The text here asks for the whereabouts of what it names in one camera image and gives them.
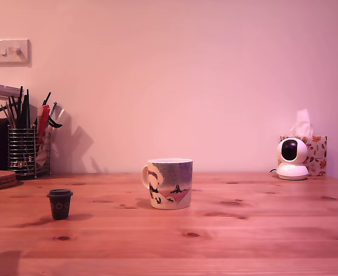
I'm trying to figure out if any leaf print tissue box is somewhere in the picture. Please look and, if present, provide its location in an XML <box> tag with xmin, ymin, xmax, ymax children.
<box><xmin>280</xmin><ymin>135</ymin><xmax>328</xmax><ymax>177</ymax></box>

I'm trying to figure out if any red utensil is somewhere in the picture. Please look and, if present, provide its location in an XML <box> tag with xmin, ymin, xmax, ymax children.
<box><xmin>37</xmin><ymin>105</ymin><xmax>52</xmax><ymax>139</ymax></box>

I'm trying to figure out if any grey wall rail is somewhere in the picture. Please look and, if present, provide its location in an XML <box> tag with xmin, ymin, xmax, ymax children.
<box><xmin>0</xmin><ymin>82</ymin><xmax>22</xmax><ymax>100</ymax></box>

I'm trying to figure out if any metal wire utensil rack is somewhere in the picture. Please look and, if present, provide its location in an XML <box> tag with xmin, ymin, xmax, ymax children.
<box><xmin>7</xmin><ymin>125</ymin><xmax>52</xmax><ymax>181</ymax></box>

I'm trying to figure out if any black spatula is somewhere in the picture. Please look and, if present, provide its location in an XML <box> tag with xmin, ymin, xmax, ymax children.
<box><xmin>21</xmin><ymin>88</ymin><xmax>31</xmax><ymax>129</ymax></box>

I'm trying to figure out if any white wall switch plate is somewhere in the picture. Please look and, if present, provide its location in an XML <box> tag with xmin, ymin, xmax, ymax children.
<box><xmin>0</xmin><ymin>39</ymin><xmax>31</xmax><ymax>64</ymax></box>

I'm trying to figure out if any small white round camera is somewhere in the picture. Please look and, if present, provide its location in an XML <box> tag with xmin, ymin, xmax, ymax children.
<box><xmin>276</xmin><ymin>137</ymin><xmax>309</xmax><ymax>181</ymax></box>

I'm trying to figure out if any printed picture coffee mug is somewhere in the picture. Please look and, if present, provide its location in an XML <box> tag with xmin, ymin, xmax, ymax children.
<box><xmin>141</xmin><ymin>158</ymin><xmax>193</xmax><ymax>210</ymax></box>

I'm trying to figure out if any white tissue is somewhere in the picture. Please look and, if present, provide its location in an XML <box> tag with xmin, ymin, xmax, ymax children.
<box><xmin>288</xmin><ymin>108</ymin><xmax>314</xmax><ymax>137</ymax></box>

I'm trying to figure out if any black and metal peeler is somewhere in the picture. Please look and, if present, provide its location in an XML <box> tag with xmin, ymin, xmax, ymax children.
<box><xmin>48</xmin><ymin>101</ymin><xmax>65</xmax><ymax>129</ymax></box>

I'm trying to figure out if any white plastic packet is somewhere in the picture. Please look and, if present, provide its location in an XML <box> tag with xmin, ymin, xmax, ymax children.
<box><xmin>36</xmin><ymin>128</ymin><xmax>52</xmax><ymax>167</ymax></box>

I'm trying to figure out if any wooden utensil handle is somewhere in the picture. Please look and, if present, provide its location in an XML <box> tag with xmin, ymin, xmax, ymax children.
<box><xmin>1</xmin><ymin>103</ymin><xmax>16</xmax><ymax>129</ymax></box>

